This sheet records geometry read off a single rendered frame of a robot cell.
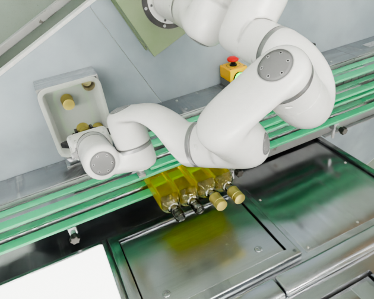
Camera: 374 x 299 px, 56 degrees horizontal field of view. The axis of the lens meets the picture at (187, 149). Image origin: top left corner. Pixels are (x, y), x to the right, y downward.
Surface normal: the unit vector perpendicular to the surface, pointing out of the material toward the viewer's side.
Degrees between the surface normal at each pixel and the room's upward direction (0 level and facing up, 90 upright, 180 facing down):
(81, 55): 0
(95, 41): 0
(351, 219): 90
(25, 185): 90
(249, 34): 78
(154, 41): 4
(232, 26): 74
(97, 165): 14
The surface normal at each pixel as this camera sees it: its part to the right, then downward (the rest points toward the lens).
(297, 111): 0.06, 0.91
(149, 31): 0.36, 0.49
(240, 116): -0.39, -0.03
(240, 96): -0.52, -0.25
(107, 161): 0.42, 0.24
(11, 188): -0.12, -0.82
